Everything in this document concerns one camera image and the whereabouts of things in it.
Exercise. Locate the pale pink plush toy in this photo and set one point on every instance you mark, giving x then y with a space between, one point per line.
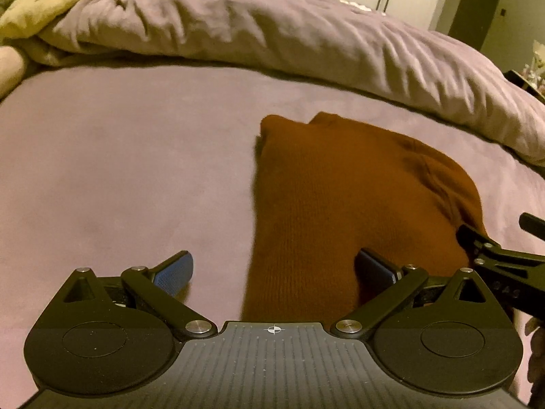
10 70

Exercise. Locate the person's right hand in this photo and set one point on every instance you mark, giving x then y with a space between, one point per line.
536 349

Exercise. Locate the small side table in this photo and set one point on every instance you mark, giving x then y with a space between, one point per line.
526 83

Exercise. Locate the wrapped flower bouquet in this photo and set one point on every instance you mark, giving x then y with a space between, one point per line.
537 66

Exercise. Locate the bed with purple sheet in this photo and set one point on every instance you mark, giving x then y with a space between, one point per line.
127 170

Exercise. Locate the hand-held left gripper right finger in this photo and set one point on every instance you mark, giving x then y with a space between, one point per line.
377 270

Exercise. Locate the brown knit cardigan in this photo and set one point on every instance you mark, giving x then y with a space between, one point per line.
340 204

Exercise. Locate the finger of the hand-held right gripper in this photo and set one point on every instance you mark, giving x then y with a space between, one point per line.
534 226
498 264

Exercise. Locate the yellow plush toy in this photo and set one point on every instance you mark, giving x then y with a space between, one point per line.
42 4

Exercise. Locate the dark door frame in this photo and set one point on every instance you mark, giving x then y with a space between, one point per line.
477 4

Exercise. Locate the purple duvet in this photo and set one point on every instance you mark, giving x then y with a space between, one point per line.
298 34

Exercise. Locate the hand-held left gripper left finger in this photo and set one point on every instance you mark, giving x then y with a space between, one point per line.
174 272

